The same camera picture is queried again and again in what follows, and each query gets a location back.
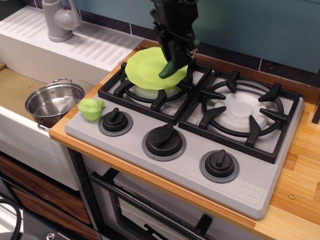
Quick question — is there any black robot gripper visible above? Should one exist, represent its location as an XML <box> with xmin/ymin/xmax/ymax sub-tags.
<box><xmin>150</xmin><ymin>0</ymin><xmax>199</xmax><ymax>71</ymax></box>

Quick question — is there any dark green toy pickle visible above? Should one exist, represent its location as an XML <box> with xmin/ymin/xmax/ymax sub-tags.
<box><xmin>158</xmin><ymin>38</ymin><xmax>201</xmax><ymax>79</ymax></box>

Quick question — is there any light green toy cauliflower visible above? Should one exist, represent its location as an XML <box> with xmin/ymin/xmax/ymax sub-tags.
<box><xmin>78</xmin><ymin>98</ymin><xmax>105</xmax><ymax>121</ymax></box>

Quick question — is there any lime green plastic plate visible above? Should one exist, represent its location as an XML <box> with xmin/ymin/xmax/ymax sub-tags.
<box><xmin>125</xmin><ymin>47</ymin><xmax>188</xmax><ymax>90</ymax></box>

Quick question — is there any small stainless steel pot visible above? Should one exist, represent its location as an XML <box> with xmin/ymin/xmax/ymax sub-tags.
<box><xmin>24</xmin><ymin>77</ymin><xmax>85</xmax><ymax>132</ymax></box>

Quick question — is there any white toy sink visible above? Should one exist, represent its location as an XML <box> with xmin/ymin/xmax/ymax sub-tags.
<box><xmin>0</xmin><ymin>6</ymin><xmax>142</xmax><ymax>191</ymax></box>

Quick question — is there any black left burner grate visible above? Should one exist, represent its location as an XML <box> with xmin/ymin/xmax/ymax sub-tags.
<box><xmin>98</xmin><ymin>61</ymin><xmax>213</xmax><ymax>125</ymax></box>

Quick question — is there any black burner grate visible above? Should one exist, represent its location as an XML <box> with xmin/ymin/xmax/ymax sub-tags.
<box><xmin>178</xmin><ymin>70</ymin><xmax>301</xmax><ymax>164</ymax></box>
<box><xmin>98</xmin><ymin>61</ymin><xmax>213</xmax><ymax>125</ymax></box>

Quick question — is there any black middle stove knob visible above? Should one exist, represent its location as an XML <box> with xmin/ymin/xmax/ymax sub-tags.
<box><xmin>142</xmin><ymin>124</ymin><xmax>187</xmax><ymax>162</ymax></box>

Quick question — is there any black stove knob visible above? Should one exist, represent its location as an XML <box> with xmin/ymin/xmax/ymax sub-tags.
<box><xmin>199</xmin><ymin>149</ymin><xmax>240</xmax><ymax>184</ymax></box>
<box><xmin>98</xmin><ymin>107</ymin><xmax>133</xmax><ymax>137</ymax></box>
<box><xmin>142</xmin><ymin>124</ymin><xmax>187</xmax><ymax>162</ymax></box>

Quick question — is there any black left stove knob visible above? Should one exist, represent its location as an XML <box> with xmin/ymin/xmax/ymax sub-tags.
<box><xmin>98</xmin><ymin>107</ymin><xmax>133</xmax><ymax>137</ymax></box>

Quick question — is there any black right burner grate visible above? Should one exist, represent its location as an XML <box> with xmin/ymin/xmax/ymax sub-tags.
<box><xmin>178</xmin><ymin>70</ymin><xmax>301</xmax><ymax>164</ymax></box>

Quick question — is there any grey toy faucet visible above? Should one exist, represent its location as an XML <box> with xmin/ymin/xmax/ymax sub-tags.
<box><xmin>42</xmin><ymin>0</ymin><xmax>81</xmax><ymax>43</ymax></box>

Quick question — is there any black right stove knob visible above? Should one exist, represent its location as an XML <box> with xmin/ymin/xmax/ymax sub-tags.
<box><xmin>199</xmin><ymin>149</ymin><xmax>240</xmax><ymax>184</ymax></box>

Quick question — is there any grey toy stove top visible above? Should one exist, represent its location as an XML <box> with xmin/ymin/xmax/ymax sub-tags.
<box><xmin>64</xmin><ymin>59</ymin><xmax>306</xmax><ymax>221</ymax></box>

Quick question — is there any toy oven door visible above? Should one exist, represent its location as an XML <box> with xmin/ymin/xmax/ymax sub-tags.
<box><xmin>83</xmin><ymin>156</ymin><xmax>258</xmax><ymax>240</ymax></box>

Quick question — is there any wood grain drawer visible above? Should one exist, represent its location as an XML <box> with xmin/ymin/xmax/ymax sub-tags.
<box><xmin>0</xmin><ymin>152</ymin><xmax>98</xmax><ymax>240</ymax></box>

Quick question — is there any teal wall panel right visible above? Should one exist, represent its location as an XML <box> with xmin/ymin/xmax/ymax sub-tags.
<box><xmin>74</xmin><ymin>0</ymin><xmax>320</xmax><ymax>74</ymax></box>

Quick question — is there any black oven door handle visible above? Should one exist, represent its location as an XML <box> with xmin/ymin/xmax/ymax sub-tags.
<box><xmin>90</xmin><ymin>172</ymin><xmax>212</xmax><ymax>240</ymax></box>

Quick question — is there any black braided cable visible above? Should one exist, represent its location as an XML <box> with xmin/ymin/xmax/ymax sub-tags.
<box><xmin>0</xmin><ymin>198</ymin><xmax>25</xmax><ymax>240</ymax></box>

